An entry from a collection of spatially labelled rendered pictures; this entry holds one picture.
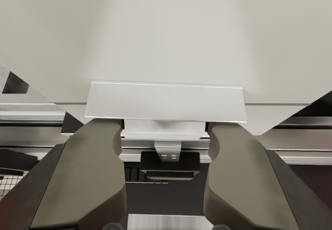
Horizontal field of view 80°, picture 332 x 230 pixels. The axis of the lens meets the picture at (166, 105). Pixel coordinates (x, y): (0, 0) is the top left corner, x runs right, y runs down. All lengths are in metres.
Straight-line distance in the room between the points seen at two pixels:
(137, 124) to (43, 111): 0.15
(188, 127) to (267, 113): 0.07
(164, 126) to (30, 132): 0.45
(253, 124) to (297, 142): 0.35
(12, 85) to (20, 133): 0.30
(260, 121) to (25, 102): 0.25
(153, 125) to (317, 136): 0.45
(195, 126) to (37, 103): 0.18
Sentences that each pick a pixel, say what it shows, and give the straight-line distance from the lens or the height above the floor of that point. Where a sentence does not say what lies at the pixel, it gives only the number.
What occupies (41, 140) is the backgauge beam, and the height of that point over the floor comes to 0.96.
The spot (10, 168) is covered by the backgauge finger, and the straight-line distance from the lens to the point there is 0.56.
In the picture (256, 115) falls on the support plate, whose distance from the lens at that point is 0.17.
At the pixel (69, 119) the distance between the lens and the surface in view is 0.26.
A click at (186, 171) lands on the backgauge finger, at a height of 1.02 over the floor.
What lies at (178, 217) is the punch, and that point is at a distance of 0.23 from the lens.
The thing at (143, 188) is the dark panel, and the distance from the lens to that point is 0.74.
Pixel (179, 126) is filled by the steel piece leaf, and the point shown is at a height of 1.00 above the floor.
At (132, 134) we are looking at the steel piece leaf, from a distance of 0.22.
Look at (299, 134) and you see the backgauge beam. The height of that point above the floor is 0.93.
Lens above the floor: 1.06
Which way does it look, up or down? 23 degrees down
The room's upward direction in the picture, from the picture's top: 179 degrees counter-clockwise
